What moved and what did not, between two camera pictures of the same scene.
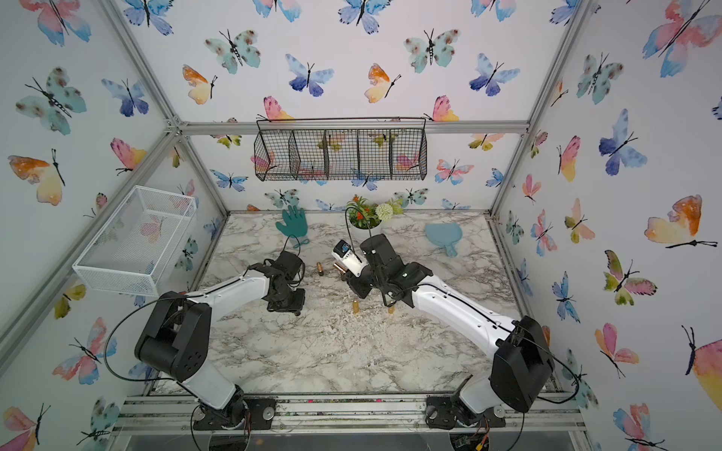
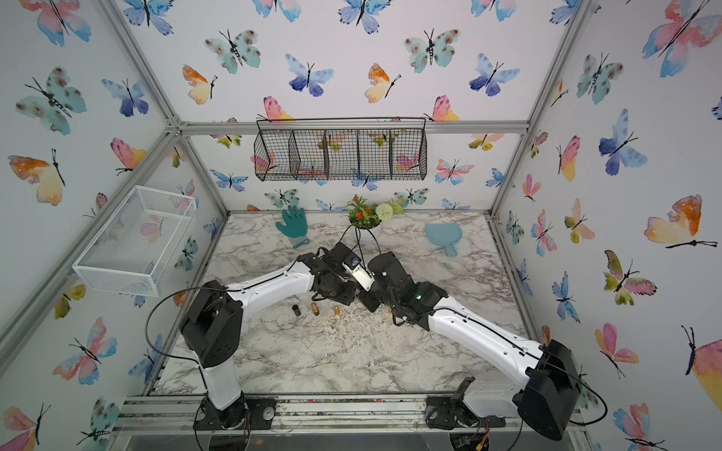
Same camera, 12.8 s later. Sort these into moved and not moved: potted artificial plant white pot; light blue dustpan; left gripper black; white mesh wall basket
Moved: left gripper black
Not moved: white mesh wall basket; potted artificial plant white pot; light blue dustpan
